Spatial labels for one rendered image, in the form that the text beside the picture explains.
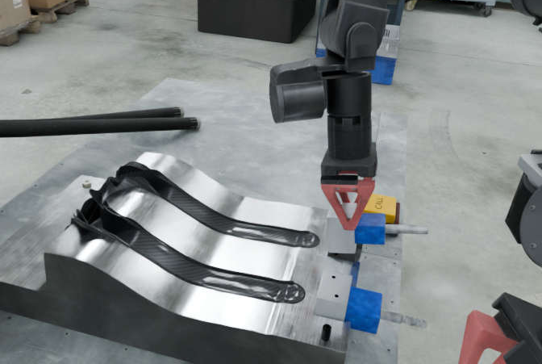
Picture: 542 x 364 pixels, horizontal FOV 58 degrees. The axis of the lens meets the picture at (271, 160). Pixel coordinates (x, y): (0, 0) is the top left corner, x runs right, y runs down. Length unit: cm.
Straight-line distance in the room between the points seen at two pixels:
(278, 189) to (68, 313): 46
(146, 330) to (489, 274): 173
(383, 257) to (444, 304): 116
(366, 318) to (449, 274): 153
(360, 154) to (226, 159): 49
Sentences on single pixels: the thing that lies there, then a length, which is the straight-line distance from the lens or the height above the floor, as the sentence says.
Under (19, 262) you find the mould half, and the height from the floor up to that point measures 86.
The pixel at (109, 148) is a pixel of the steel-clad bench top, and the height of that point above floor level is 80.
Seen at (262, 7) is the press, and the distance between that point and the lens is 458.
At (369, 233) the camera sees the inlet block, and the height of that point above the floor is 93.
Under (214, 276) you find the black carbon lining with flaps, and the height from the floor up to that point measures 88.
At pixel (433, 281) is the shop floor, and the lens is 207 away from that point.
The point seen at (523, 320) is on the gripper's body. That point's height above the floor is 109.
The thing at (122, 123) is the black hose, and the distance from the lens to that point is 107.
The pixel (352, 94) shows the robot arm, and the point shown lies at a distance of 61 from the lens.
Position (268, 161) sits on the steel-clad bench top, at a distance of 106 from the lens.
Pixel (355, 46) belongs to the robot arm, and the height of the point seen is 118.
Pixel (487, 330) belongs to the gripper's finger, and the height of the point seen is 107.
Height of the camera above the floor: 134
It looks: 30 degrees down
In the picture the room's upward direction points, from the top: 4 degrees clockwise
